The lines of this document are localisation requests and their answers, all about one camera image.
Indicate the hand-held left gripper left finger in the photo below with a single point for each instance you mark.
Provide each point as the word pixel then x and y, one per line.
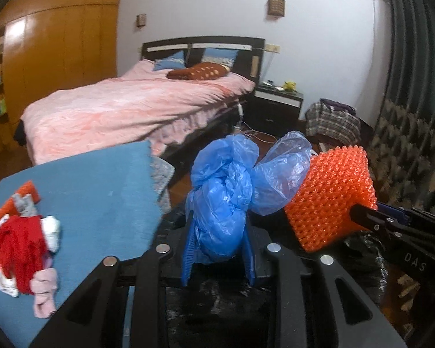
pixel 187 261

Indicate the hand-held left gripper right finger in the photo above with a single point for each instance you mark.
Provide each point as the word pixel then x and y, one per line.
pixel 249 261

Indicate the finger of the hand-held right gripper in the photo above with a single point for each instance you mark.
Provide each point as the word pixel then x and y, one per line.
pixel 395 214
pixel 366 217

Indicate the black trash bag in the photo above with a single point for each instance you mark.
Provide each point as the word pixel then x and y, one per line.
pixel 217 301

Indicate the blue plastic bag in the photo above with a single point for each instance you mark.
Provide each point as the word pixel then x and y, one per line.
pixel 221 195

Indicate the red bag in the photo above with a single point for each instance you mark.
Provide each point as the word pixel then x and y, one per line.
pixel 18 246

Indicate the brown patterned cloth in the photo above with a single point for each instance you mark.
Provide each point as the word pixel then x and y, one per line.
pixel 409 152

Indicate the plaid bag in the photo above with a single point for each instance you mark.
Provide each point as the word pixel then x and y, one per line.
pixel 333 123

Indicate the blue tablecloth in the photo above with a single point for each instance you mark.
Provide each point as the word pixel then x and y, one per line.
pixel 94 195

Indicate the white crumpled cloth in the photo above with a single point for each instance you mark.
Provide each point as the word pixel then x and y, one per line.
pixel 51 232

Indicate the dark nightstand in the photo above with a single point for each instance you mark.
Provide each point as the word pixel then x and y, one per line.
pixel 272 108

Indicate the white power strip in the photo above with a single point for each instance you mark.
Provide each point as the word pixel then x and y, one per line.
pixel 240 116

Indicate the pink cloth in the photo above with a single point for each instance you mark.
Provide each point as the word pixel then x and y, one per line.
pixel 43 293

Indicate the yellow toy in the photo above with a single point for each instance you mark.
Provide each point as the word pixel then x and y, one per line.
pixel 290 85

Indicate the bed with pink blanket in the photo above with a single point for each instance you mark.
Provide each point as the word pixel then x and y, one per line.
pixel 123 108

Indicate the grey cloth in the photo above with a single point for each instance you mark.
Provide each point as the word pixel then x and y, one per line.
pixel 24 205

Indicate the dark green curtain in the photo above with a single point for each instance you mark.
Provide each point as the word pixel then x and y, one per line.
pixel 420 43

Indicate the brown dotted pillow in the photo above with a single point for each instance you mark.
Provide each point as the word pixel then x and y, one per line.
pixel 199 71

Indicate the blue pillow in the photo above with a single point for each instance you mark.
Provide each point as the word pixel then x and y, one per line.
pixel 172 61
pixel 219 56

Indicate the dark wooden bed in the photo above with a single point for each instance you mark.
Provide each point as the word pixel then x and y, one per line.
pixel 246 49

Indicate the wooden wardrobe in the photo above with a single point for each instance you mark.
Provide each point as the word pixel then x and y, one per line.
pixel 58 43

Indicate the wall socket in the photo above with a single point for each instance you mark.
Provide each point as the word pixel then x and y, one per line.
pixel 272 48

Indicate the wall lamp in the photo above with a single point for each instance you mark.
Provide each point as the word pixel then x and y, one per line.
pixel 141 20
pixel 277 6

